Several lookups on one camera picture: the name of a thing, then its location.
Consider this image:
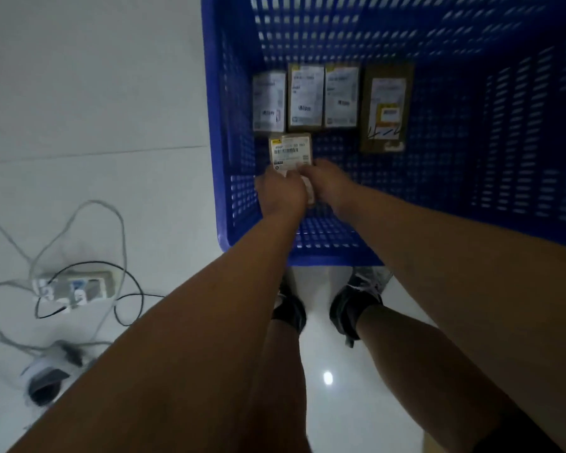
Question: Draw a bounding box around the person's right hand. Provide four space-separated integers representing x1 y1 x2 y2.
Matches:
298 159 359 217

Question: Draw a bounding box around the person's left hand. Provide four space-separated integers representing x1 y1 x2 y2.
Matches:
255 165 309 219

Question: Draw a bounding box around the small labelled cardboard parcel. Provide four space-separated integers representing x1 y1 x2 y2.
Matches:
269 133 317 206

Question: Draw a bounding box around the person's right forearm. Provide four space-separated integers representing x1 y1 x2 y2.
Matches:
332 184 566 453

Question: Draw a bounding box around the person's left forearm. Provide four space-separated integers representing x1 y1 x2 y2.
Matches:
7 207 308 453

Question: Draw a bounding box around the small white-labelled cardboard parcel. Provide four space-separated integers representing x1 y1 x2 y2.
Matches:
287 63 325 132
324 63 361 130
252 70 287 134

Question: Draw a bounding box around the brown parcel with yellow sticker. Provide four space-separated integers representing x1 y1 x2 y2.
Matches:
359 62 415 154

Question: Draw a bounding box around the person's left black shoe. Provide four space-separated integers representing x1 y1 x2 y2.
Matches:
270 271 307 335

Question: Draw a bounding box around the person's black shoe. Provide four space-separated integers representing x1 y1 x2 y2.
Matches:
329 267 393 349
270 271 307 335

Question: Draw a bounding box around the person's right black shoe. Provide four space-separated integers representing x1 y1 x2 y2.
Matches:
329 267 393 349

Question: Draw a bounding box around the blue plastic crate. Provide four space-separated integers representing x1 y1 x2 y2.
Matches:
201 0 566 267

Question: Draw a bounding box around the person's left leg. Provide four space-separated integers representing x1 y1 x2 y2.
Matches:
236 319 312 453

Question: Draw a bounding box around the person's leg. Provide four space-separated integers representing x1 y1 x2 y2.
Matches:
352 304 515 453
236 319 312 453

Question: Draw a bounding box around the person's right leg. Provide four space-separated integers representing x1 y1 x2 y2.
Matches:
352 304 515 453

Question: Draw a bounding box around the white power strip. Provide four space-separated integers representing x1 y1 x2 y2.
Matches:
31 271 122 309

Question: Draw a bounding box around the grey power adapter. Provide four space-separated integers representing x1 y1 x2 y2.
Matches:
27 341 85 408

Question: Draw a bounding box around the black cable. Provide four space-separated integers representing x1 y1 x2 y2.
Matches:
34 261 167 328

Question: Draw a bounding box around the white cable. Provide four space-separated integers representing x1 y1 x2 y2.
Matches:
0 200 129 387

